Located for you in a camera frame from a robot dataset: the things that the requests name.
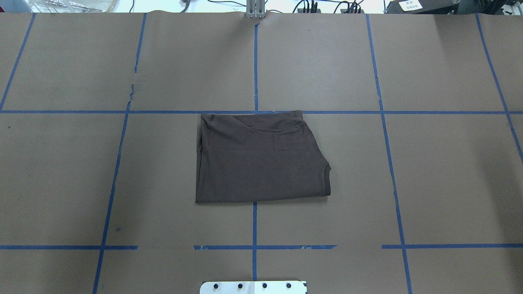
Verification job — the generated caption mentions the dark brown t-shirt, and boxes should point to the dark brown t-shirt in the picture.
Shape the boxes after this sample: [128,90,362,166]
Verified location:
[195,110,332,203]

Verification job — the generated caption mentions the orange black power strip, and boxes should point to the orange black power strip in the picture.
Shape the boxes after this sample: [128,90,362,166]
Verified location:
[293,0,364,14]

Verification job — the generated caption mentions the clear plastic bag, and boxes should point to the clear plastic bag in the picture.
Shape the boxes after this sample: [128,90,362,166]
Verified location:
[25,0,118,13]

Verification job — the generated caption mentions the aluminium frame post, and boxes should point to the aluminium frame post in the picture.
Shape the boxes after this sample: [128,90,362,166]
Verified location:
[246,0,266,19]

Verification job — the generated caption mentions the white camera mast pedestal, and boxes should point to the white camera mast pedestal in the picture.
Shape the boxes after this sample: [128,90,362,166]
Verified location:
[199,281,308,294]

